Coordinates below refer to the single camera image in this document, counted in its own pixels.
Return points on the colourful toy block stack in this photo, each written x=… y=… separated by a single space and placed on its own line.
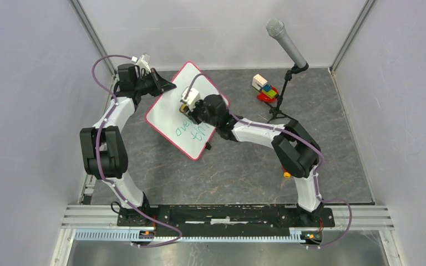
x=265 y=92

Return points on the yellow bone-shaped eraser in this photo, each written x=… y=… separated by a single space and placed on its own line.
x=184 y=109

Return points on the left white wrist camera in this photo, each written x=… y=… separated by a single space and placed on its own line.
x=142 y=62

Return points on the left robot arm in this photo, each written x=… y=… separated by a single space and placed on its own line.
x=103 y=150

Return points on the pink framed whiteboard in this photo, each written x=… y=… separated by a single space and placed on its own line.
x=165 y=117

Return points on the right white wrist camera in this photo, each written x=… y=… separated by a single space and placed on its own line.
x=190 y=96

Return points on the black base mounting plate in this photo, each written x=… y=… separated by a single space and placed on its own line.
x=228 y=220

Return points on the black microphone tripod stand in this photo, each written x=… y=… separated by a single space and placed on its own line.
x=275 y=111

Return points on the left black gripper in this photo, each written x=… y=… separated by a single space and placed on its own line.
x=161 y=84

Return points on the silver microphone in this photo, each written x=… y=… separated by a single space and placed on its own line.
x=277 y=30

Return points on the slotted cable duct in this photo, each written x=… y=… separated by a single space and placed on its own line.
x=136 y=235

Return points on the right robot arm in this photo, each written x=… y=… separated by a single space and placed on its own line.
x=297 y=152

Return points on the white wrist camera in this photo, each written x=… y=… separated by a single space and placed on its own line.
x=142 y=62
x=190 y=96

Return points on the red yellow toy car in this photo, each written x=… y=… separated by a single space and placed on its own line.
x=286 y=174

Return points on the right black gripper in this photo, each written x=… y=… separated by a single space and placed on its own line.
x=192 y=113

